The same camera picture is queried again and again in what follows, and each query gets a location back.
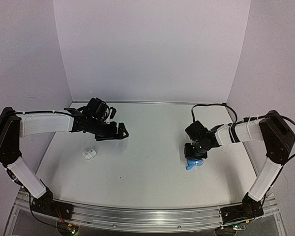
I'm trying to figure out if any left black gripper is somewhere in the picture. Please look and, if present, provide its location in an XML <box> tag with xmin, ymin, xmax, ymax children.
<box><xmin>88</xmin><ymin>116</ymin><xmax>129</xmax><ymax>141</ymax></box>

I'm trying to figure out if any blue water faucet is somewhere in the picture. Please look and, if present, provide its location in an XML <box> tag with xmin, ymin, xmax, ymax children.
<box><xmin>185</xmin><ymin>159</ymin><xmax>203</xmax><ymax>171</ymax></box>

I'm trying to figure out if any white plastic pipe fitting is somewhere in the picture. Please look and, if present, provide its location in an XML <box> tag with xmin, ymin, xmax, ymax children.
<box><xmin>82</xmin><ymin>148</ymin><xmax>97</xmax><ymax>160</ymax></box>

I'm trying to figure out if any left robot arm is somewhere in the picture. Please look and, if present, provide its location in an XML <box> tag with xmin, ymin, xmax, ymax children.
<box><xmin>0</xmin><ymin>98</ymin><xmax>129</xmax><ymax>219</ymax></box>

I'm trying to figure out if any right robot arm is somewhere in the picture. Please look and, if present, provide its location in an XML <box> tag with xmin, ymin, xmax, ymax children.
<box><xmin>184</xmin><ymin>110</ymin><xmax>295</xmax><ymax>223</ymax></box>

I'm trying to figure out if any right circuit board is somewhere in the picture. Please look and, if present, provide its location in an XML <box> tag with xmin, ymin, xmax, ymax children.
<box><xmin>230</xmin><ymin>223</ymin><xmax>246</xmax><ymax>232</ymax></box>

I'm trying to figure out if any circuit board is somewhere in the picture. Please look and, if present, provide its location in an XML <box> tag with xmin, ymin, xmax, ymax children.
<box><xmin>57</xmin><ymin>222</ymin><xmax>80</xmax><ymax>236</ymax></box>
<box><xmin>230</xmin><ymin>223</ymin><xmax>246</xmax><ymax>232</ymax></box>

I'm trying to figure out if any left circuit board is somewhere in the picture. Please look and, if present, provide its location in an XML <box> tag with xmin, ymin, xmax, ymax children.
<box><xmin>57</xmin><ymin>222</ymin><xmax>80</xmax><ymax>236</ymax></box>

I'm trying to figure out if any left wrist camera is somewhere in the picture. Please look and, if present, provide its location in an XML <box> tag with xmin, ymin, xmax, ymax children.
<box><xmin>105</xmin><ymin>107</ymin><xmax>117</xmax><ymax>121</ymax></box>

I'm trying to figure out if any right black camera cable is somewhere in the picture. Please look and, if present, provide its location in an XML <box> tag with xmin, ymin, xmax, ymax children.
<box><xmin>191</xmin><ymin>102</ymin><xmax>237</xmax><ymax>123</ymax></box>

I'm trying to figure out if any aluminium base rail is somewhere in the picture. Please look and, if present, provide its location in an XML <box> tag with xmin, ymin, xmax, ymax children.
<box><xmin>16</xmin><ymin>190</ymin><xmax>279</xmax><ymax>233</ymax></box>

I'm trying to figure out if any left black base cable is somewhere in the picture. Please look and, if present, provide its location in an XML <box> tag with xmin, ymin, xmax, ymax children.
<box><xmin>28</xmin><ymin>194</ymin><xmax>64</xmax><ymax>227</ymax></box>

